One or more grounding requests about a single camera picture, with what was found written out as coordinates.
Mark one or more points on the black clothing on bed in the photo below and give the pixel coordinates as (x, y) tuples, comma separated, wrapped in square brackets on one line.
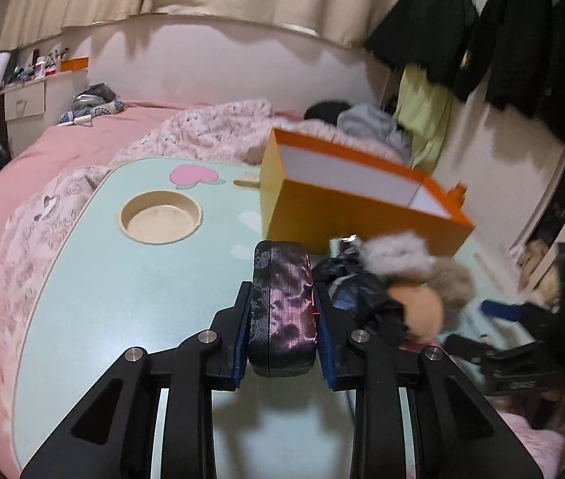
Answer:
[(327, 111)]

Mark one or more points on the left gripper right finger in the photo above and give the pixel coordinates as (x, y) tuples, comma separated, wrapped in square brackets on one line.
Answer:
[(414, 409)]

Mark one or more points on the black satin frilly cloth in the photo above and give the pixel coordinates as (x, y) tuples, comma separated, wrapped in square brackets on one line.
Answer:
[(364, 296)]

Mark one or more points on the tan plush bear toy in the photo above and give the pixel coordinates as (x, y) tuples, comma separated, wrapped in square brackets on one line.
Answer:
[(434, 306)]

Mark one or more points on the white fluffy pouch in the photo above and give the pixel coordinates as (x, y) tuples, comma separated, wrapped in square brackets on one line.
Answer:
[(402, 256)]

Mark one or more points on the white drawer cabinet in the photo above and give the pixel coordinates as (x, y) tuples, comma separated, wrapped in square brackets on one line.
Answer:
[(32, 107)]

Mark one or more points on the dark purple brocade pouch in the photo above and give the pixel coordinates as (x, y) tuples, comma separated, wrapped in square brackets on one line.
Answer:
[(283, 333)]

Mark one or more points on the grey clothes pile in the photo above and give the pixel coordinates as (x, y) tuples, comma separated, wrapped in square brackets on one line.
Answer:
[(367, 121)]

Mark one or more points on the yellow-green hanging garment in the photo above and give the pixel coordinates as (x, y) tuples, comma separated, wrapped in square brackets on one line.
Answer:
[(424, 110)]

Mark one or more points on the orange water bottle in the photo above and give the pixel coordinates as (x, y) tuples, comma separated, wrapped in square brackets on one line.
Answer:
[(457, 195)]

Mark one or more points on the mint cartoon lap table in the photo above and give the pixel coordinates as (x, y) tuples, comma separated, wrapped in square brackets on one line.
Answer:
[(107, 292)]

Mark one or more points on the black hanging jacket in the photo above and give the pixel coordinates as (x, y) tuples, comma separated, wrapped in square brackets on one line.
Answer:
[(432, 34), (521, 47)]

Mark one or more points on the striped folded clothes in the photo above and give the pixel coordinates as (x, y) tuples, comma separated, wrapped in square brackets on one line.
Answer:
[(97, 100)]

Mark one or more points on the pink floral quilt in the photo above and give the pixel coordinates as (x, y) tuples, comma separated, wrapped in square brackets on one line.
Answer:
[(233, 132)]

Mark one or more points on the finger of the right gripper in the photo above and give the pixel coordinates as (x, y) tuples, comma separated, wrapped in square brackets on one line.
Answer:
[(493, 309)]

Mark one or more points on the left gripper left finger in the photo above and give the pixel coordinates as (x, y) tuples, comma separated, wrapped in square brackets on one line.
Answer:
[(109, 432)]

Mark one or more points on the pink bed sheet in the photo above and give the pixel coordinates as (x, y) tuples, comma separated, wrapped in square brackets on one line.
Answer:
[(22, 184)]

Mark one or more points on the orange cardboard box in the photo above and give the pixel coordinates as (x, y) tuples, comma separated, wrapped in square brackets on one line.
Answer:
[(312, 190)]

